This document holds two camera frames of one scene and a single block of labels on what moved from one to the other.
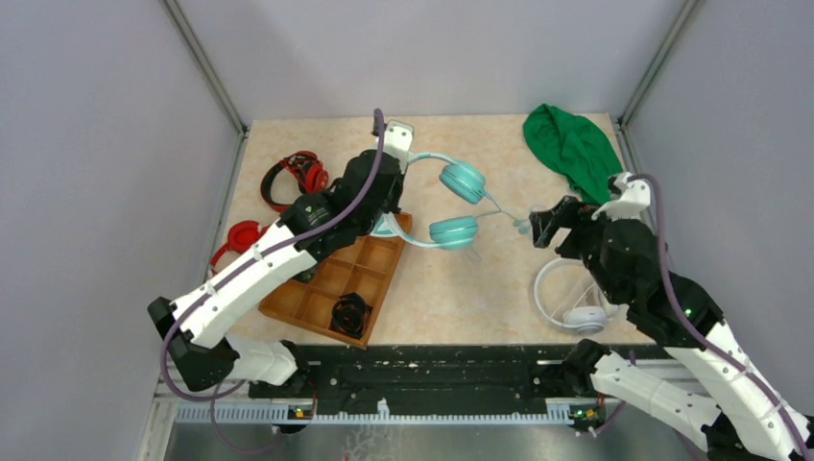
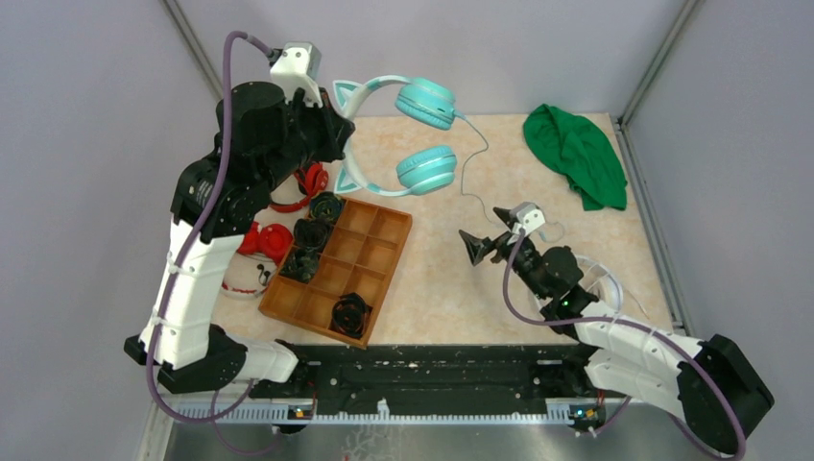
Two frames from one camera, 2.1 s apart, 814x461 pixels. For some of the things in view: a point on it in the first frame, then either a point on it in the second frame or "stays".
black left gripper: (394, 202) → (334, 127)
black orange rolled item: (350, 315) stays
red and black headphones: (310, 175) stays
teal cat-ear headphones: (466, 182) → (426, 102)
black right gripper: (544, 223) → (478, 248)
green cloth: (576, 148) stays
